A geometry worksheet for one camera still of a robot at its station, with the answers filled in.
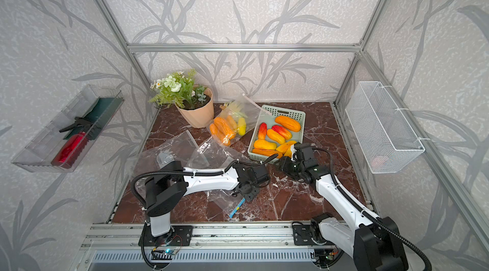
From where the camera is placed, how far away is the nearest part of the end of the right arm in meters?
0.61

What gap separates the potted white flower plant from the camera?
0.88 metres

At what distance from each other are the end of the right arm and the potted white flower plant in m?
0.50

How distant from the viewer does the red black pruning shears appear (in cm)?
57
